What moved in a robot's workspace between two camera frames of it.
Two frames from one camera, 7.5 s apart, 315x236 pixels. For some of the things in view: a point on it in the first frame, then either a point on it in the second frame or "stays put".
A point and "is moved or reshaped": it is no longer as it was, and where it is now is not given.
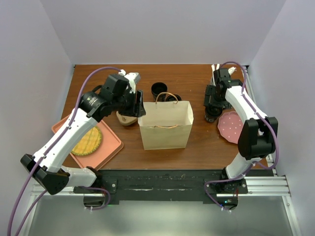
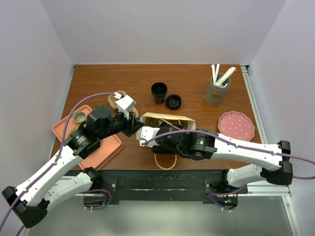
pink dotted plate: [230, 124] stays put
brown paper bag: [166, 125] is moved or reshaped
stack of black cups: [157, 88] stays put
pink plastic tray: [110, 144] stays put
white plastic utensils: [213, 68] stays put
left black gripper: [137, 108] -> [131, 124]
